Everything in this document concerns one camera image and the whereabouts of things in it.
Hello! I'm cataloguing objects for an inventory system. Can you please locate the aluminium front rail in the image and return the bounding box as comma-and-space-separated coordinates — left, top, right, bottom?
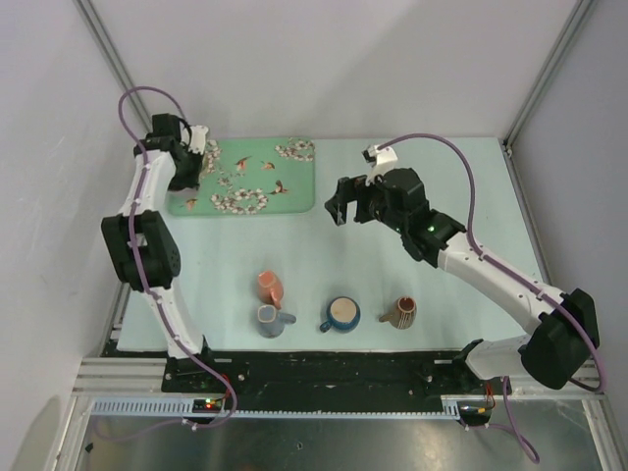
72, 357, 602, 399

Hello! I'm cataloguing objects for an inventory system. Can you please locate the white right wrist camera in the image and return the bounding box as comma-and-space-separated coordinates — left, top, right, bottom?
362, 145, 398, 185

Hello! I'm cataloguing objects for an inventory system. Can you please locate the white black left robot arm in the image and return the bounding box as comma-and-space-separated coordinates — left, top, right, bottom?
101, 113, 218, 392

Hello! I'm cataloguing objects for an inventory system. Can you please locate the brown striped mug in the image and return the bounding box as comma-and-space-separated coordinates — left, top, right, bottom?
379, 296, 417, 330

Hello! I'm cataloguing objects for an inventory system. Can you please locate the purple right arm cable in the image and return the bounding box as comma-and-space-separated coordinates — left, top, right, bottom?
380, 131, 609, 465

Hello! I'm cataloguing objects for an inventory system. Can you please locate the green floral placemat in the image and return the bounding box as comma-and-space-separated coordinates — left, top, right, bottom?
167, 136, 316, 217

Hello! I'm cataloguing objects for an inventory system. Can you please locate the grey slotted cable duct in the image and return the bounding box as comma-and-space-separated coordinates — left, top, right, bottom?
91, 397, 490, 420

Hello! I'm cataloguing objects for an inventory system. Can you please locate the salmon pink mug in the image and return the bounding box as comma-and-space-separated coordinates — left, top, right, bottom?
257, 271, 284, 310

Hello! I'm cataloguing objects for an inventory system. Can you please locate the dark blue mug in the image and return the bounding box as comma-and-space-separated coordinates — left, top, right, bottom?
319, 296, 361, 333

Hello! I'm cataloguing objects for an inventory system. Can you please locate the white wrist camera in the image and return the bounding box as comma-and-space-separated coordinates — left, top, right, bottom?
362, 145, 398, 185
188, 125, 209, 155

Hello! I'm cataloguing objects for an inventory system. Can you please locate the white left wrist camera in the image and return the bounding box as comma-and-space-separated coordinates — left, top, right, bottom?
188, 125, 209, 155

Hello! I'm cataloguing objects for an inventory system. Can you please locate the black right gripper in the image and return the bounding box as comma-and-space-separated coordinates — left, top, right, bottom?
325, 175, 406, 234

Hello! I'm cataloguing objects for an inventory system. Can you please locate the grey blue small mug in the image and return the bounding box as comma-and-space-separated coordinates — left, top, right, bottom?
257, 304, 296, 339

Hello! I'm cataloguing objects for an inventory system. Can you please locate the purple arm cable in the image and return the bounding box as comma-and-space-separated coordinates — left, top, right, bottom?
92, 85, 239, 442
380, 131, 609, 465

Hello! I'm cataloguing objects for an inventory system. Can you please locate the aluminium frame post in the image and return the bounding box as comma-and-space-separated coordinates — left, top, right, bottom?
72, 0, 152, 136
502, 0, 599, 156

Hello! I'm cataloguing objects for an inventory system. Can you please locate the left aluminium frame post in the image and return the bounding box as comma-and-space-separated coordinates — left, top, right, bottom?
72, 0, 152, 136

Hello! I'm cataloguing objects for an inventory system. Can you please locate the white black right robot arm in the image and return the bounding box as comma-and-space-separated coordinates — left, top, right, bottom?
325, 169, 600, 393

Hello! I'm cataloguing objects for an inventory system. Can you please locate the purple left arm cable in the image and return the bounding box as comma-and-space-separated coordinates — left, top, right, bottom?
92, 85, 239, 442

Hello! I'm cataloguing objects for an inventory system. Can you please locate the right aluminium frame post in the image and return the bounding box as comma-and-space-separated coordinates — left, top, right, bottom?
502, 0, 599, 156

